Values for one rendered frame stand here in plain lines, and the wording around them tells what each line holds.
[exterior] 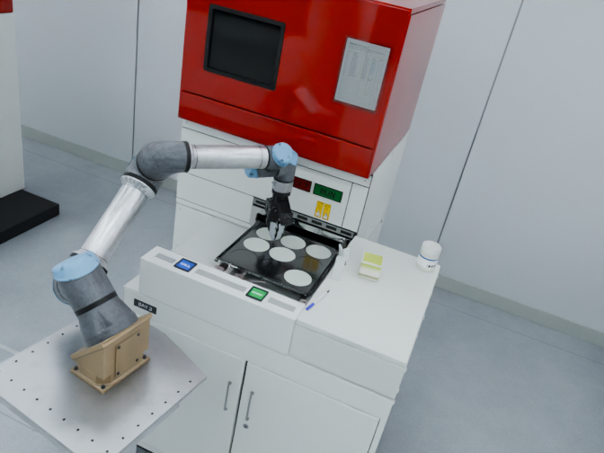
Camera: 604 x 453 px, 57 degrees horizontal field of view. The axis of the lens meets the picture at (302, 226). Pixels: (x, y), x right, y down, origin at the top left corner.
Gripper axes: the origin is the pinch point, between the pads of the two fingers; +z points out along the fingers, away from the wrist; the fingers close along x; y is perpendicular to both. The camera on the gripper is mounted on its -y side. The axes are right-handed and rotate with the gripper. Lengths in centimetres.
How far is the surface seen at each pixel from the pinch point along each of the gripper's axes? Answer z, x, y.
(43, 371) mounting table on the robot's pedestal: 10, 79, -50
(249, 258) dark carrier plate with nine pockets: 2.1, 12.3, -10.0
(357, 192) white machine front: -21.9, -28.5, -3.2
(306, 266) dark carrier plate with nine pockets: 2.1, -7.7, -16.4
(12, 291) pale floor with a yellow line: 92, 104, 98
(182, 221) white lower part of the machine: 18, 27, 45
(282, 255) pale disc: 2.0, -0.9, -8.9
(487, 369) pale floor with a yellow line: 92, -143, 4
